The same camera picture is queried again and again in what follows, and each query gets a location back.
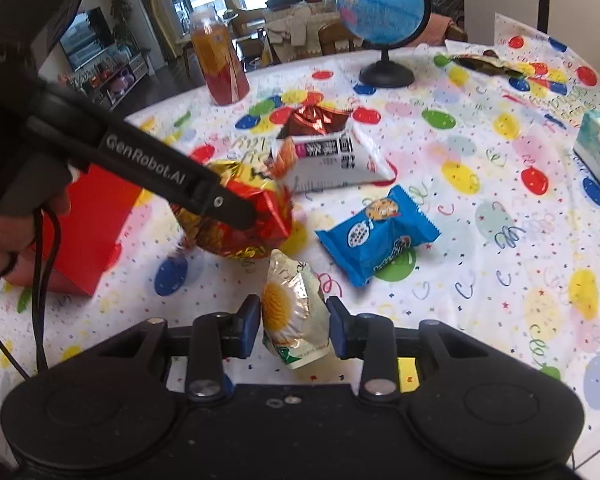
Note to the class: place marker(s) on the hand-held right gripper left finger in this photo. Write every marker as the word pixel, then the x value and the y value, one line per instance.
pixel 250 325

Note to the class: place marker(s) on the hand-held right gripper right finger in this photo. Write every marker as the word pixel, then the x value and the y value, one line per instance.
pixel 336 327

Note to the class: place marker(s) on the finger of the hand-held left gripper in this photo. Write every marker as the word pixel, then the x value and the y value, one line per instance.
pixel 232 207

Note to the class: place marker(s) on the gold red snack bag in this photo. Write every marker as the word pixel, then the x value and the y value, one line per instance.
pixel 270 220

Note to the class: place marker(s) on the daisy print snack packet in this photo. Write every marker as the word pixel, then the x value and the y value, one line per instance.
pixel 287 310

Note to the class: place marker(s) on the blue cookie packet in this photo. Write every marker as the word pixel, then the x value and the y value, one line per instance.
pixel 380 235

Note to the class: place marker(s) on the red cardboard box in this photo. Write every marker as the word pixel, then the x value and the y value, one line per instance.
pixel 95 220

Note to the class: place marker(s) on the brown foil snack packet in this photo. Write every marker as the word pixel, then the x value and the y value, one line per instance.
pixel 315 120

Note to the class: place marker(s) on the person's left hand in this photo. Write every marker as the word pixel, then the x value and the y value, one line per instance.
pixel 5 250

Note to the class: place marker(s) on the television cabinet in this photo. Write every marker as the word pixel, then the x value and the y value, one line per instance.
pixel 120 80

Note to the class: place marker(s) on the flat screen television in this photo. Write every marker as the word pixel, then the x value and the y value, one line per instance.
pixel 87 37

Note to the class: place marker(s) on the white snack packet black print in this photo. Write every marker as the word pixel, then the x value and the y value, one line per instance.
pixel 330 160

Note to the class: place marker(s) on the tall green houseplant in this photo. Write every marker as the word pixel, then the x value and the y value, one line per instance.
pixel 122 15

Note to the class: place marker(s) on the orange red drink bottle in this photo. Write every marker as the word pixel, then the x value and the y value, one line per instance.
pixel 220 60

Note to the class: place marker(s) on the sofa with beige cover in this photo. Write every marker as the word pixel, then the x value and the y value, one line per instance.
pixel 300 27

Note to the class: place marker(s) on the wooden chair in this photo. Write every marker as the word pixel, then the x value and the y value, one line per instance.
pixel 337 37

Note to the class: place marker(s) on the blue desk globe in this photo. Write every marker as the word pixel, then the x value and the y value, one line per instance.
pixel 380 5

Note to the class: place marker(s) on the pink cloth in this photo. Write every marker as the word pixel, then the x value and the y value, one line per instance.
pixel 445 27

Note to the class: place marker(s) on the dark crumpled snack packet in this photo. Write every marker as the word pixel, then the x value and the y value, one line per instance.
pixel 480 63

